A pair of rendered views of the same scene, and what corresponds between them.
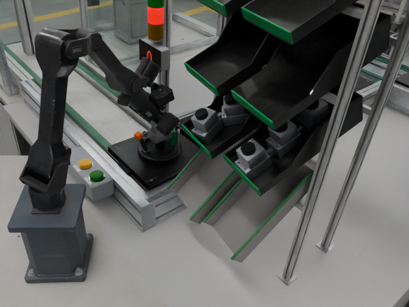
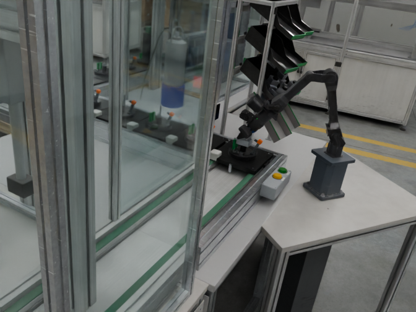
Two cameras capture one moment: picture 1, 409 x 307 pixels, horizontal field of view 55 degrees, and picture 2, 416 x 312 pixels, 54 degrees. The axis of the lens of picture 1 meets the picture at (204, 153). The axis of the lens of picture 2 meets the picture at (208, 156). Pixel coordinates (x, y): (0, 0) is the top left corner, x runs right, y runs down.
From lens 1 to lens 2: 2.53 m
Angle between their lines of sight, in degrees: 90
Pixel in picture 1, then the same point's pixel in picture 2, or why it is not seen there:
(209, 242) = not seen: hidden behind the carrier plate
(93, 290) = not seen: hidden behind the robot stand
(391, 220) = not seen: hidden behind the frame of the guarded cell
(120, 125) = (211, 185)
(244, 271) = (277, 147)
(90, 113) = (206, 202)
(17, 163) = (281, 234)
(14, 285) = (348, 199)
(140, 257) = (297, 170)
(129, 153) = (254, 163)
